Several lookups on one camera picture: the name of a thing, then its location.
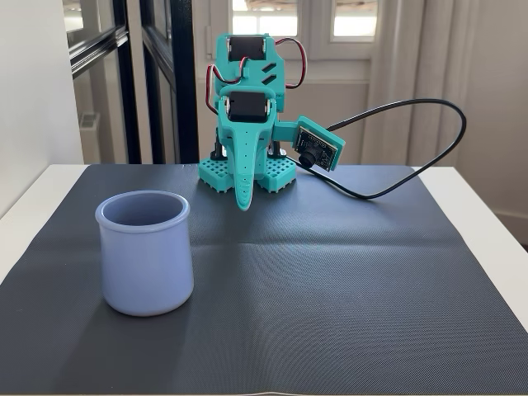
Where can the teal table clamp black knob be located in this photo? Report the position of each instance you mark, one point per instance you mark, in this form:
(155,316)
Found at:
(214,175)

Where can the white wall vent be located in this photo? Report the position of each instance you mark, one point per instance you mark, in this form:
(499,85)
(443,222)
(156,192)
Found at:
(88,120)

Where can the white window frame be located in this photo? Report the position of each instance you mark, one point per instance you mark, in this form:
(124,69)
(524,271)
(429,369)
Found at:
(313,49)

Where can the wrist camera on teal mount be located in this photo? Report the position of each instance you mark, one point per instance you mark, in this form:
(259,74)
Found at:
(319,144)

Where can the dark grey textured mat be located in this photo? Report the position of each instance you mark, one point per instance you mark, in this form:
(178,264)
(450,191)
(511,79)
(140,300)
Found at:
(288,309)

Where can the cream curtain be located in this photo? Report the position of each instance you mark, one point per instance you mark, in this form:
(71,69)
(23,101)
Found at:
(495,62)

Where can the lavender ceramic cup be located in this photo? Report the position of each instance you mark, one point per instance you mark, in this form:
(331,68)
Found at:
(144,264)

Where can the teal gripper with servo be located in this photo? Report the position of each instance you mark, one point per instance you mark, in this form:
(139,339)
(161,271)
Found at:
(247,108)

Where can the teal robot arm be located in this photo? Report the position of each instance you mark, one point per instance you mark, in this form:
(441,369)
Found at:
(255,74)

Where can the black framed glass door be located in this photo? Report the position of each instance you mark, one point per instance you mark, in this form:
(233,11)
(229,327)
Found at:
(183,82)

